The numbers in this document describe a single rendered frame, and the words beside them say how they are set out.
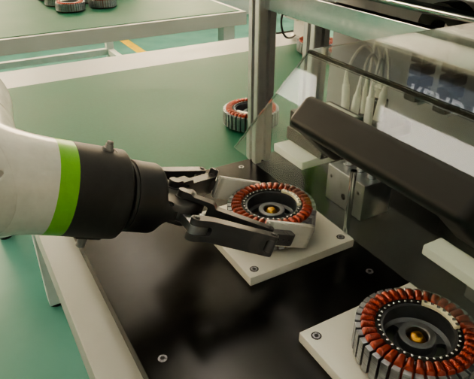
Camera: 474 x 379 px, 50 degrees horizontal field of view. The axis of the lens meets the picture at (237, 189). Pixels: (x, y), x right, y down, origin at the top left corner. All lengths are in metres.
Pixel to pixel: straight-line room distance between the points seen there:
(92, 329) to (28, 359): 1.06
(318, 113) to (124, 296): 0.38
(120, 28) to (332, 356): 1.57
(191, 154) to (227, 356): 0.48
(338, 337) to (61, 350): 1.21
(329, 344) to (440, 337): 0.10
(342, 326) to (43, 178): 0.31
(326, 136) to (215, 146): 0.70
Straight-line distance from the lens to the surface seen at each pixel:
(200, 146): 0.94
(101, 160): 0.49
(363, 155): 0.23
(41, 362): 1.62
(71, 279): 0.66
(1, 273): 1.98
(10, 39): 1.83
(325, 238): 0.64
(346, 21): 0.61
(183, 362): 0.51
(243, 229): 0.52
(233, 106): 1.02
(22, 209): 0.46
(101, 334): 0.58
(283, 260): 0.60
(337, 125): 0.24
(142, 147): 0.95
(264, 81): 0.79
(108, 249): 0.66
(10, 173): 0.45
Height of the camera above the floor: 1.15
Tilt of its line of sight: 30 degrees down
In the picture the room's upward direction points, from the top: straight up
